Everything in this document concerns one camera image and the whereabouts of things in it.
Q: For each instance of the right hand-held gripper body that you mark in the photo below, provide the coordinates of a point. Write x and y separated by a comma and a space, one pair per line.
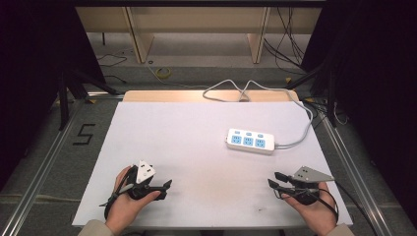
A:
308, 178

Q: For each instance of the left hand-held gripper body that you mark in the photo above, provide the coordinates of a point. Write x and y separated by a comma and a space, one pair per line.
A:
141, 173

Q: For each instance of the person's right hand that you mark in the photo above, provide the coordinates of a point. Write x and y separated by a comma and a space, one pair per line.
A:
313, 213

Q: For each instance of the person's left hand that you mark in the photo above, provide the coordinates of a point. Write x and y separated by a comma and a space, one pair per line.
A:
124, 206

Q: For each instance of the white table cover sheet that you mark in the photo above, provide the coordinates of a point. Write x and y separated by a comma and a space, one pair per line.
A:
203, 170

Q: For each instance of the white power strip blue sockets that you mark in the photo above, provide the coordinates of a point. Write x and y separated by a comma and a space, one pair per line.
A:
250, 141

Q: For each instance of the black metal stand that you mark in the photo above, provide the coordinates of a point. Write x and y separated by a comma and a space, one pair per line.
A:
70, 88
323, 85

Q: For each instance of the yellow tape roll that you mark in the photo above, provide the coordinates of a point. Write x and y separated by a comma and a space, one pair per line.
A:
163, 72

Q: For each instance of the aluminium floor rail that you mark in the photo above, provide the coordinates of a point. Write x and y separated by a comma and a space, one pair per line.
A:
355, 170
42, 164

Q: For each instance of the light wooden desk frame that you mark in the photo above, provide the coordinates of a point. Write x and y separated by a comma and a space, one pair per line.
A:
196, 23

